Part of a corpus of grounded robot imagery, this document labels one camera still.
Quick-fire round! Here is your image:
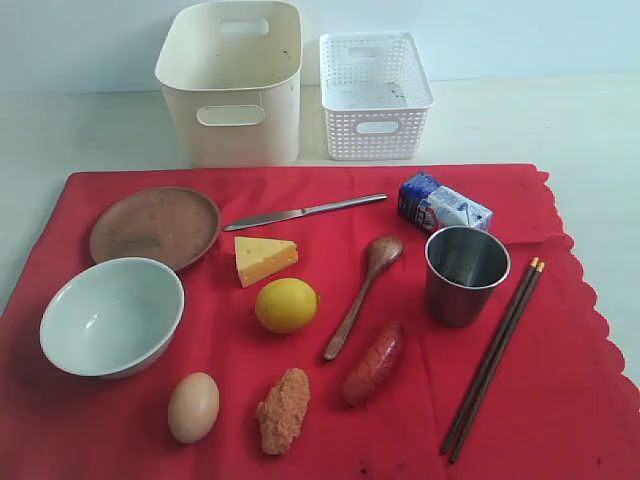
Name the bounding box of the yellow cheese wedge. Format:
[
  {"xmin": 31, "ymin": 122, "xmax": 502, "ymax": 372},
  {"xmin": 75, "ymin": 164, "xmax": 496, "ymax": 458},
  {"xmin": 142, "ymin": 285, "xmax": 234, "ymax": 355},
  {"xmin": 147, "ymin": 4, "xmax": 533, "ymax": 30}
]
[{"xmin": 234, "ymin": 236, "xmax": 298, "ymax": 288}]

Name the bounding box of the yellow lemon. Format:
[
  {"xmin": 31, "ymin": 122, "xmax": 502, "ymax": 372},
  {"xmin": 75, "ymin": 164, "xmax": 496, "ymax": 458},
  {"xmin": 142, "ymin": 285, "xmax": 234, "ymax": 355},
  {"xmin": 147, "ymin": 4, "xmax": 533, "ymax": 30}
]
[{"xmin": 255, "ymin": 277, "xmax": 319, "ymax": 334}]

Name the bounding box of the blue white milk carton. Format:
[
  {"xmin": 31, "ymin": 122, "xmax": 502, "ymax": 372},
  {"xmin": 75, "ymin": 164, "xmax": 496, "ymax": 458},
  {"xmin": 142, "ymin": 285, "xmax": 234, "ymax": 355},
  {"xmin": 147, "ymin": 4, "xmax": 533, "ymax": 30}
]
[{"xmin": 397, "ymin": 171, "xmax": 493, "ymax": 235}]

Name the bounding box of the brown egg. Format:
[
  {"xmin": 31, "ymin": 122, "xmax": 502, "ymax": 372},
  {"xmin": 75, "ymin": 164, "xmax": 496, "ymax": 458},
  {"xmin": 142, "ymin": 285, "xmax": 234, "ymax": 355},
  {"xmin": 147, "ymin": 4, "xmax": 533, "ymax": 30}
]
[{"xmin": 168, "ymin": 372, "xmax": 220, "ymax": 444}]

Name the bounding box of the brown wooden spoon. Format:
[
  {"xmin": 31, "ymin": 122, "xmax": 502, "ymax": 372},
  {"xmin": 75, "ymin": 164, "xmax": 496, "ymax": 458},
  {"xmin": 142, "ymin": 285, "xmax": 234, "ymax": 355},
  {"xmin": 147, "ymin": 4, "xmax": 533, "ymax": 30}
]
[{"xmin": 323, "ymin": 235, "xmax": 404, "ymax": 361}]

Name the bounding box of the stainless steel table knife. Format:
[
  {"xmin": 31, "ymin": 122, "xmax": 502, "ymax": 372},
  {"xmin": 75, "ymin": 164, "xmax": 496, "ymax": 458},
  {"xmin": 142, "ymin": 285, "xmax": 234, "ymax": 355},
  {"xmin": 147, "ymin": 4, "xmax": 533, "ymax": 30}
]
[{"xmin": 223, "ymin": 193, "xmax": 388, "ymax": 231}]

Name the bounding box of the red tablecloth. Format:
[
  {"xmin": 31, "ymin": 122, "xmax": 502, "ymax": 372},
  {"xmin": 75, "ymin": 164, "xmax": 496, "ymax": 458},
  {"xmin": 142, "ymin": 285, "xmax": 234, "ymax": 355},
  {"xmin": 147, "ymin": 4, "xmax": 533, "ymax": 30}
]
[{"xmin": 1, "ymin": 165, "xmax": 639, "ymax": 479}]

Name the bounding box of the red sausage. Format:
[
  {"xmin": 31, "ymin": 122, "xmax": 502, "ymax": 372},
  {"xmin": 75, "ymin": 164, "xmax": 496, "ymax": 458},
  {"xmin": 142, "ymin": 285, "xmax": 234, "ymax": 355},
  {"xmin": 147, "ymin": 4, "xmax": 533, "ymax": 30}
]
[{"xmin": 342, "ymin": 322, "xmax": 406, "ymax": 406}]

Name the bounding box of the stainless steel cup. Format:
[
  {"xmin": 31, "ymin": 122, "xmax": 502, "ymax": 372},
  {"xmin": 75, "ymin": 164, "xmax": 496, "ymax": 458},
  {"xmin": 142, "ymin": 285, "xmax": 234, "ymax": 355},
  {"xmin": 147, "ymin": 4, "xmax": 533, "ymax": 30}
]
[{"xmin": 425, "ymin": 226, "xmax": 511, "ymax": 328}]

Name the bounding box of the brown wooden plate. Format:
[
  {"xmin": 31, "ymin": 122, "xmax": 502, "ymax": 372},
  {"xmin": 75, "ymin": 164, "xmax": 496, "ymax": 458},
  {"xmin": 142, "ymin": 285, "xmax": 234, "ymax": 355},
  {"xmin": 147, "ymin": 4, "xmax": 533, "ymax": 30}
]
[{"xmin": 89, "ymin": 186, "xmax": 222, "ymax": 271}]

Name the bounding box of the white perforated plastic basket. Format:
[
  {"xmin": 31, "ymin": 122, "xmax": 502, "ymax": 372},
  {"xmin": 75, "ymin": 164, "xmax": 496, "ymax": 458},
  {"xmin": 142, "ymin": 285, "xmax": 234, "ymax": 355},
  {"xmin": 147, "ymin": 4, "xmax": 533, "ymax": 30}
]
[{"xmin": 319, "ymin": 32, "xmax": 434, "ymax": 161}]

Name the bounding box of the cream plastic tub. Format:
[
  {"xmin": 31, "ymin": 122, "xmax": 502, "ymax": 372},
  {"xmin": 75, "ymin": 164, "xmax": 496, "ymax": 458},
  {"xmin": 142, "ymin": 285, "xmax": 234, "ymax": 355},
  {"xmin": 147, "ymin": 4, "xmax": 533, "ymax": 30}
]
[{"xmin": 155, "ymin": 1, "xmax": 303, "ymax": 168}]

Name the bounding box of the pale green ceramic bowl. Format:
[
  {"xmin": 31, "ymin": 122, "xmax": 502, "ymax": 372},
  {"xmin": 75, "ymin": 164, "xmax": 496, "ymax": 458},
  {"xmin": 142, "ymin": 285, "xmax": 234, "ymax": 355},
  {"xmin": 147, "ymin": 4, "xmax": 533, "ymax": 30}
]
[{"xmin": 39, "ymin": 257, "xmax": 185, "ymax": 378}]

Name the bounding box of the right dark wooden chopstick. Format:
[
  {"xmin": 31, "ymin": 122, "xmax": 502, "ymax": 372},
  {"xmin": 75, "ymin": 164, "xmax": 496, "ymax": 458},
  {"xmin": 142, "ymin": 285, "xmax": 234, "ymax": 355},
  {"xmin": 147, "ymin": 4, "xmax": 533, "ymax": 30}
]
[{"xmin": 447, "ymin": 259, "xmax": 545, "ymax": 464}]

